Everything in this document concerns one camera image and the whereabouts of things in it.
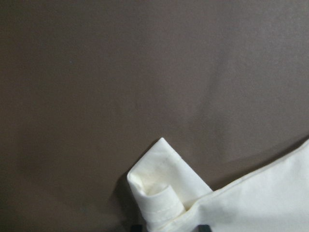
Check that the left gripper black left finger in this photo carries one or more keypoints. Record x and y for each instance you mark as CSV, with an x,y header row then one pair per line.
x,y
136,228

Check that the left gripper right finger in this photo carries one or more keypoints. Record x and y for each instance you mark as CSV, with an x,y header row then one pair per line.
x,y
204,228

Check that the cream long-sleeve cat shirt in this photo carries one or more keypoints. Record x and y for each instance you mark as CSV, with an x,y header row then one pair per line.
x,y
173,198

